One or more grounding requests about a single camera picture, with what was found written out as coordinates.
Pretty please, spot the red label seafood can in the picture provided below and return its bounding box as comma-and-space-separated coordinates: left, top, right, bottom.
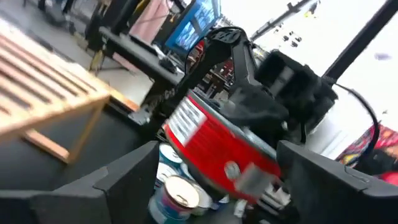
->
163, 90, 282, 205

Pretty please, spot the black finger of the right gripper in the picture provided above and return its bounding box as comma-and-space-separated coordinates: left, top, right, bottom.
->
219, 83, 290, 144

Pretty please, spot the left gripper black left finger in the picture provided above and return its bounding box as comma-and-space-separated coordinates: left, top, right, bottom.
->
0, 140, 160, 224

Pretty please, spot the pink patterned cloth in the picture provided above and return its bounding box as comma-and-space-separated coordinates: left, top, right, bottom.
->
129, 0, 174, 44

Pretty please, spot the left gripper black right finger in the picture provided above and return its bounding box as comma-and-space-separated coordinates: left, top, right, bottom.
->
275, 139, 398, 224

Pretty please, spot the grey desk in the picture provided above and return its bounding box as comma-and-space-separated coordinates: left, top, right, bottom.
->
99, 26, 184, 91

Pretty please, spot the gold lid pink blue can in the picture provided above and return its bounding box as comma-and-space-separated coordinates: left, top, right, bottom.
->
155, 175, 201, 218

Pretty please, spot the wooden slatted shelf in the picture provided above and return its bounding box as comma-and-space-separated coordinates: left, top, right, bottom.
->
0, 18, 111, 165

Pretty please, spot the black camera cable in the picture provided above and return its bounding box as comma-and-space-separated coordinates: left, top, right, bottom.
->
334, 82, 382, 162

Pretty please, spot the monitor with blue screen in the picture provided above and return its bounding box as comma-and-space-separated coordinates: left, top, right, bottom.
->
164, 0, 222, 57

